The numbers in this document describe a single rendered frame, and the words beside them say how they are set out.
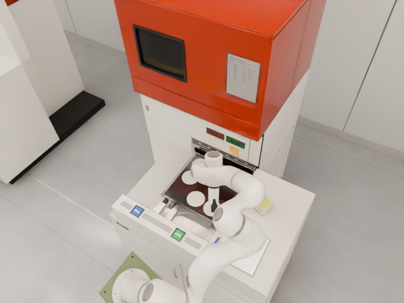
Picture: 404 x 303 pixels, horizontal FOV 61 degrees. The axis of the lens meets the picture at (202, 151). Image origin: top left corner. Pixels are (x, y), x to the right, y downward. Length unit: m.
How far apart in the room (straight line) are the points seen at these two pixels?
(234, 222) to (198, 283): 0.27
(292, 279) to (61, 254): 1.77
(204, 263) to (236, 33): 0.89
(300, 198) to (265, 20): 0.93
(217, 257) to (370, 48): 2.24
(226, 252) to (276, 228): 0.56
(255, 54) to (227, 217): 0.67
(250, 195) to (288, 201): 0.65
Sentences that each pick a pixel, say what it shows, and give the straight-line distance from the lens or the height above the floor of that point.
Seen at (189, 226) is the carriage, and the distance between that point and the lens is 1.86.
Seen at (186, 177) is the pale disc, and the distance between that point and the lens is 2.01.
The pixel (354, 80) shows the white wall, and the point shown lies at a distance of 3.23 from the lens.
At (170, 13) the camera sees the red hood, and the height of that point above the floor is 1.79.
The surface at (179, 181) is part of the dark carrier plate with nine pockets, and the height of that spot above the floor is 0.90.
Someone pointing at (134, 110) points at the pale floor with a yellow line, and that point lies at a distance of 3.82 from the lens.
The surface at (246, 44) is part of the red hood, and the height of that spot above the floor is 1.75.
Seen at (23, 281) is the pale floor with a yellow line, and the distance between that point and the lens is 3.02.
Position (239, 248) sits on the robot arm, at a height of 1.36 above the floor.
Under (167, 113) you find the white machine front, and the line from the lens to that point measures 2.10.
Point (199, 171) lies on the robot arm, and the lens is 1.51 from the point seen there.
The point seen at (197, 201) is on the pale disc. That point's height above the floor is 0.90.
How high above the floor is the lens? 2.51
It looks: 49 degrees down
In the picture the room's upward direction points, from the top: 2 degrees counter-clockwise
